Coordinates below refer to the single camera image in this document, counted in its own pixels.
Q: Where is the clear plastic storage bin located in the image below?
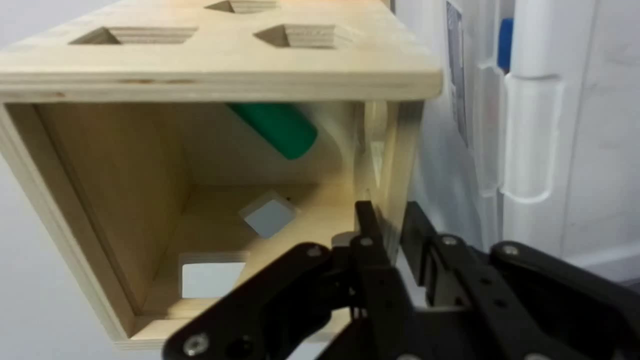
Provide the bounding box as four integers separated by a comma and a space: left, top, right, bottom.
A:
395, 0, 640, 284

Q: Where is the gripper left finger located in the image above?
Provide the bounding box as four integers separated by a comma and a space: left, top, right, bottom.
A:
161, 201, 416, 360

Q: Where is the wooden shape sorter cube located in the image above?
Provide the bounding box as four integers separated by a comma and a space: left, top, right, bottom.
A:
0, 0, 444, 351

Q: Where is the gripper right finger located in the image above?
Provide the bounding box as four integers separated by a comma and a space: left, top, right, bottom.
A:
400, 201, 640, 360

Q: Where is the green cylinder block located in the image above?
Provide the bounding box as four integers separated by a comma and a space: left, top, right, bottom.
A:
226, 102, 319, 161

